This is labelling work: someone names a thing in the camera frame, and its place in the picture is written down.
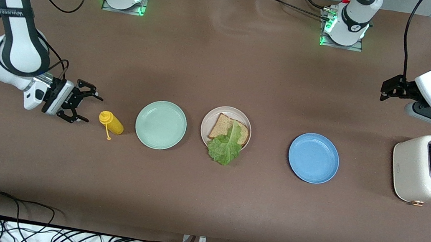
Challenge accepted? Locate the beige plate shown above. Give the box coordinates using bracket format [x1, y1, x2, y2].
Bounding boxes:
[197, 103, 255, 160]

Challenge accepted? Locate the green plate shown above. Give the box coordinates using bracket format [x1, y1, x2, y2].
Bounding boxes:
[132, 97, 190, 153]

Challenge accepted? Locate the black looped cable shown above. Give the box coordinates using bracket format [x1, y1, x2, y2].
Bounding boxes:
[0, 182, 68, 229]

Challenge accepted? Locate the brown table mat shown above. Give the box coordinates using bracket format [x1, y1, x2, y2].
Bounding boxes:
[0, 0, 431, 242]

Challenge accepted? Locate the thick black base cable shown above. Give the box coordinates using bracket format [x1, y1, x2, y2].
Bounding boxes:
[294, 0, 329, 11]

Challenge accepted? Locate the green lettuce leaf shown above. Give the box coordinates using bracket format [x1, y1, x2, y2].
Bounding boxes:
[205, 117, 246, 168]

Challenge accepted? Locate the grey left arm base plate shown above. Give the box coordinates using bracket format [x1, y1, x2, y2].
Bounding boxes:
[315, 6, 369, 53]

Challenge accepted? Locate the blue plate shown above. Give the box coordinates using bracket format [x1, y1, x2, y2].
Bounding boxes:
[285, 130, 343, 187]

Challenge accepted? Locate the yellow squeeze bottle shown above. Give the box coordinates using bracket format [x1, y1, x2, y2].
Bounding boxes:
[96, 110, 126, 142]

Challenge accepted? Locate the thin black base cable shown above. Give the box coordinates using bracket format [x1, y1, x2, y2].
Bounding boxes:
[261, 0, 330, 21]

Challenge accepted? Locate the brown bread slice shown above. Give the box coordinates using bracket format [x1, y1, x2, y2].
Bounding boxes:
[207, 112, 252, 147]

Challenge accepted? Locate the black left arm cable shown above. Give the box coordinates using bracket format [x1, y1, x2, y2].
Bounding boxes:
[398, 0, 425, 80]

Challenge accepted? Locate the cream toaster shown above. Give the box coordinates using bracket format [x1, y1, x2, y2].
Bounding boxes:
[386, 130, 431, 208]

